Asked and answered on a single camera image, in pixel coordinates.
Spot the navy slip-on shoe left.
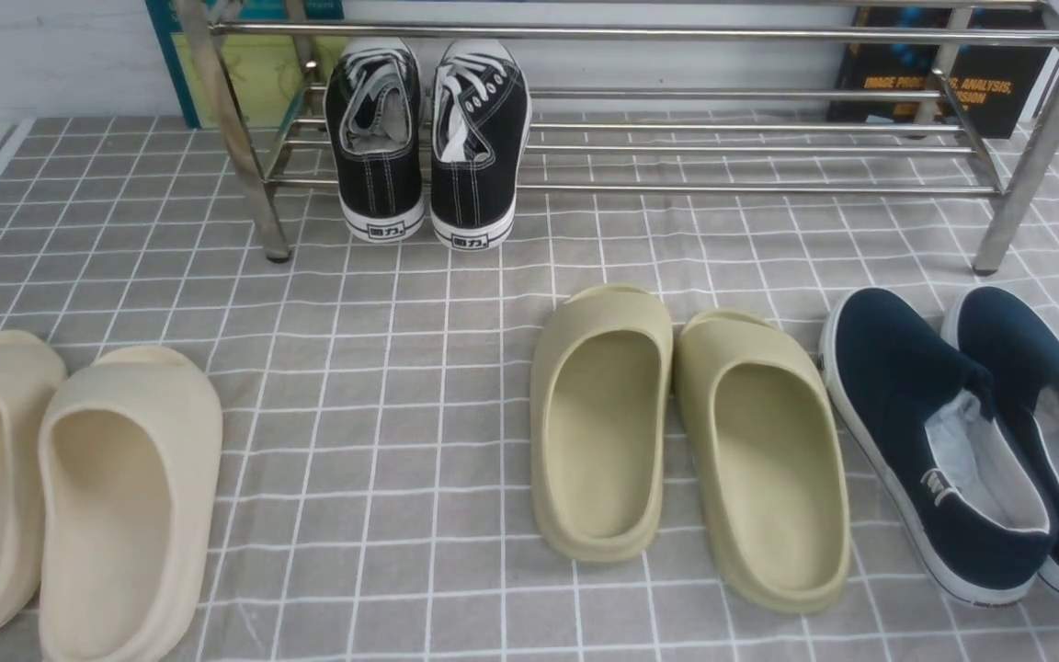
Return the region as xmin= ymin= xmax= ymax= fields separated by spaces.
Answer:
xmin=819 ymin=288 xmax=1058 ymax=608

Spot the teal and yellow book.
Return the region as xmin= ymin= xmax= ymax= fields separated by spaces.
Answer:
xmin=144 ymin=1 xmax=348 ymax=129

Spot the grey checked floor cloth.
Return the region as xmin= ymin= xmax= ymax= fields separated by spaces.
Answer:
xmin=0 ymin=117 xmax=1059 ymax=661

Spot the navy slip-on shoe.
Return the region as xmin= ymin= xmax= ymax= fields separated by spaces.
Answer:
xmin=941 ymin=286 xmax=1059 ymax=595
xmin=819 ymin=288 xmax=1058 ymax=608

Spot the black image processing book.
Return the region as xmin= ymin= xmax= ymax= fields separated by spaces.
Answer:
xmin=825 ymin=5 xmax=1057 ymax=140

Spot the olive green slide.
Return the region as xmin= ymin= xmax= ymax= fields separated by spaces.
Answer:
xmin=674 ymin=309 xmax=850 ymax=613
xmin=530 ymin=282 xmax=674 ymax=563

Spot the navy slip-on shoe right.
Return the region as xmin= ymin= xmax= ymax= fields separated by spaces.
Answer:
xmin=941 ymin=286 xmax=1059 ymax=595

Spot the silver metal shoe rack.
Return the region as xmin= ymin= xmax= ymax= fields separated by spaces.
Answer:
xmin=173 ymin=1 xmax=1059 ymax=276

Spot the black canvas sneaker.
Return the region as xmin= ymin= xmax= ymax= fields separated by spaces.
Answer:
xmin=429 ymin=39 xmax=532 ymax=252
xmin=324 ymin=37 xmax=425 ymax=244

